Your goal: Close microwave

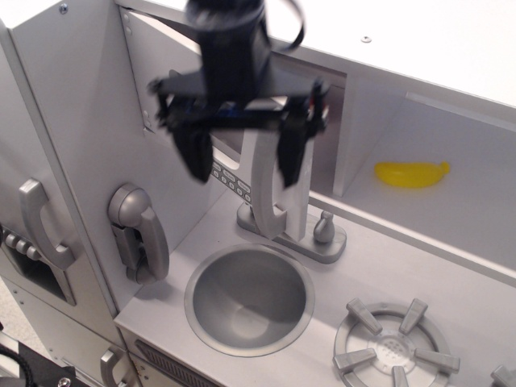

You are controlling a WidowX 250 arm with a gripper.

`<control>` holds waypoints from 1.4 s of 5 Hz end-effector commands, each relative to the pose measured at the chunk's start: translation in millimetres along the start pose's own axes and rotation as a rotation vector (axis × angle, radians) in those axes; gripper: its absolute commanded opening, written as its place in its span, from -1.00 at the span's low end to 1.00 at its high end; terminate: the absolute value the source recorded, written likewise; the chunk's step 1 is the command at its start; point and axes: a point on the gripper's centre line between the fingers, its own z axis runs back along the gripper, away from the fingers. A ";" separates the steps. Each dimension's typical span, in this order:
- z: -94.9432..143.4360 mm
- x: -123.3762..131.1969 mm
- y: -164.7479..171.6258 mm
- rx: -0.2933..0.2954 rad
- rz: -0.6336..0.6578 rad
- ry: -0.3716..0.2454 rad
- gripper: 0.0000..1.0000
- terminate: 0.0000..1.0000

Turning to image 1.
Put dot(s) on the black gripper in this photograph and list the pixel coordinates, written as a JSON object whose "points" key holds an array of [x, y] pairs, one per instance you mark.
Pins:
{"points": [[239, 85]]}

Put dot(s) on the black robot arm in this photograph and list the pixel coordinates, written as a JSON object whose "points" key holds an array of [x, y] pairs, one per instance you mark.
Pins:
{"points": [[211, 12]]}

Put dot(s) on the grey toy faucet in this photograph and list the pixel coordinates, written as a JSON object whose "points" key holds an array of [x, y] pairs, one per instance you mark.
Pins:
{"points": [[322, 241]]}

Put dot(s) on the yellow toy banana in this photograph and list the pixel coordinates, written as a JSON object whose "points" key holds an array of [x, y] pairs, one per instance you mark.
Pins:
{"points": [[412, 175]]}

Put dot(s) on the round metal sink bowl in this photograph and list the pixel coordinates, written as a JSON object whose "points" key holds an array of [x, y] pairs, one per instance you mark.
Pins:
{"points": [[249, 300]]}

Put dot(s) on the white toy kitchen cabinet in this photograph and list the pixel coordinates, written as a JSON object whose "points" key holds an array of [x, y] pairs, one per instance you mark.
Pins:
{"points": [[410, 81]]}

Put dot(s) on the black oven vent panel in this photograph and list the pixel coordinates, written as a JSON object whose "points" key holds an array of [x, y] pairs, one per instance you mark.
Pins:
{"points": [[179, 372]]}

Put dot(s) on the grey ice dispenser panel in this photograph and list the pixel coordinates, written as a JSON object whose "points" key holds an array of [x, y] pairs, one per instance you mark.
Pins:
{"points": [[28, 263]]}

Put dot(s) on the grey toy stove burner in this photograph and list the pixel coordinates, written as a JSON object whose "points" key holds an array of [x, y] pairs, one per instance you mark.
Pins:
{"points": [[386, 344]]}

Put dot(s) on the grey toy wall phone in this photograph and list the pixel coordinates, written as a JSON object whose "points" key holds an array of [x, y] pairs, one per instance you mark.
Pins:
{"points": [[139, 235]]}

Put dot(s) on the grey lower door handle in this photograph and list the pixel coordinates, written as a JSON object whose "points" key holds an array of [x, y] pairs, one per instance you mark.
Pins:
{"points": [[108, 362]]}

